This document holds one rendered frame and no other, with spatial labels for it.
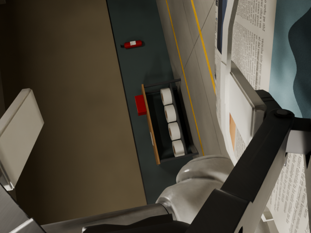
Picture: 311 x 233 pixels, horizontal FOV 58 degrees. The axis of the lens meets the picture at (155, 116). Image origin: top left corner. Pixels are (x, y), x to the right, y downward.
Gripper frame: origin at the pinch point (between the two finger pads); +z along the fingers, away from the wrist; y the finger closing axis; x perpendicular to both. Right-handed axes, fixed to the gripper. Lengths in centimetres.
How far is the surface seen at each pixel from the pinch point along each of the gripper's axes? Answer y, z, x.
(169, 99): 61, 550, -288
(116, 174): -86, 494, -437
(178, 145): 64, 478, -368
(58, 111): -208, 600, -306
